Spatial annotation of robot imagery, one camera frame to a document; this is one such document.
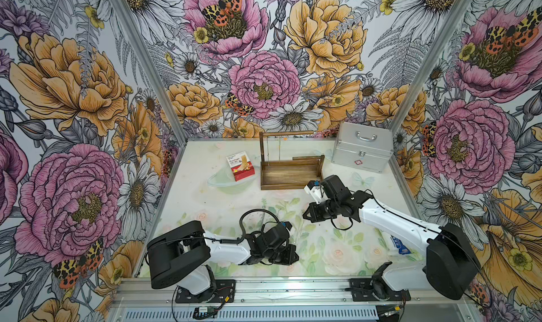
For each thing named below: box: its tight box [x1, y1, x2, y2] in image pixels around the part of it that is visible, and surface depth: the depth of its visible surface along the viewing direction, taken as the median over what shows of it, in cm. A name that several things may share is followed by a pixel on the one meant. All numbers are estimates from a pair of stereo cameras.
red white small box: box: [225, 151, 256, 182], surface depth 107 cm
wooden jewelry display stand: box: [259, 130, 326, 191], surface depth 107 cm
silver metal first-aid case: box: [331, 122, 395, 173], surface depth 104 cm
